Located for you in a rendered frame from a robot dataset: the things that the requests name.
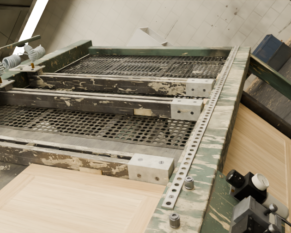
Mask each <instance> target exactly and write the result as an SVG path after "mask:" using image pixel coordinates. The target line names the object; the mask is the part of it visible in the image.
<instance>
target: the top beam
mask: <svg viewBox="0 0 291 233"><path fill-rule="evenodd" d="M90 46H92V40H80V41H77V42H75V43H73V44H70V45H68V46H66V47H63V48H61V49H59V50H57V51H54V52H52V53H49V54H47V55H45V56H43V57H42V58H41V59H39V60H35V61H34V62H33V63H34V66H39V65H42V66H45V67H44V68H43V72H44V73H54V72H56V71H57V70H59V69H61V68H63V67H65V66H67V65H69V64H71V63H73V62H75V61H77V60H79V59H80V58H82V57H84V56H86V55H88V54H89V53H88V47H90ZM31 63H32V61H30V62H28V63H26V64H24V65H30V64H31ZM0 77H1V79H2V80H8V79H11V80H15V82H13V83H12V86H13V88H25V87H27V86H29V85H30V84H29V80H28V74H27V72H21V71H7V72H5V73H4V74H3V75H2V76H0Z"/></svg>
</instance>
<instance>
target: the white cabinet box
mask: <svg viewBox="0 0 291 233"><path fill-rule="evenodd" d="M127 46H174V45H172V44H171V43H170V42H168V41H167V40H165V39H164V38H163V37H161V36H160V35H159V34H157V33H156V32H155V31H153V30H152V29H150V28H149V27H140V28H137V30H136V31H135V33H134V35H133V36H132V38H131V39H130V41H129V43H128V44H127Z"/></svg>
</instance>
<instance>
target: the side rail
mask: <svg viewBox="0 0 291 233"><path fill-rule="evenodd" d="M231 49H232V47H195V46H92V47H90V48H88V50H89V54H90V55H166V56H227V57H228V56H229V54H230V51H231Z"/></svg>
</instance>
